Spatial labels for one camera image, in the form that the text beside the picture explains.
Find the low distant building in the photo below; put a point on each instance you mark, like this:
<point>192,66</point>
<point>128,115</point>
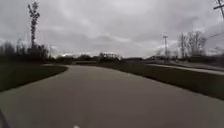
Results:
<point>109,56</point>

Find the grey paved path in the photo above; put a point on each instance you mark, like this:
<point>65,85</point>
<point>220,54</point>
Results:
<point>110,100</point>

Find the tall light mast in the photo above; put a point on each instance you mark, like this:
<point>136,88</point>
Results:
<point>165,45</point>

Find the dark grass verge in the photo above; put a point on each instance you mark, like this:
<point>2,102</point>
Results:
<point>180,77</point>

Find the pale road strip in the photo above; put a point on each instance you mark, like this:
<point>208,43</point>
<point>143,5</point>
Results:
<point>190,68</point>

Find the bare trees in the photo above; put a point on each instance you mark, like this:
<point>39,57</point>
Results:
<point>191,45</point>

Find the tall thin tree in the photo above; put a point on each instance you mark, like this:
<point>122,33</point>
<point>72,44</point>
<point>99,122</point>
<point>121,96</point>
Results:
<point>33,23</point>

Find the dark grass area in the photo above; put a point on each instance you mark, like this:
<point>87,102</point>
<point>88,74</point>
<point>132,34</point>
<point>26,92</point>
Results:
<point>23,74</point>

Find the dark row of trees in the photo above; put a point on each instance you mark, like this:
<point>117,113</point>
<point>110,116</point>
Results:
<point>20,53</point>

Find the utility pole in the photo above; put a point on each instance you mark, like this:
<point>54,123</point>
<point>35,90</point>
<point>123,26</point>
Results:
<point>220,7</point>

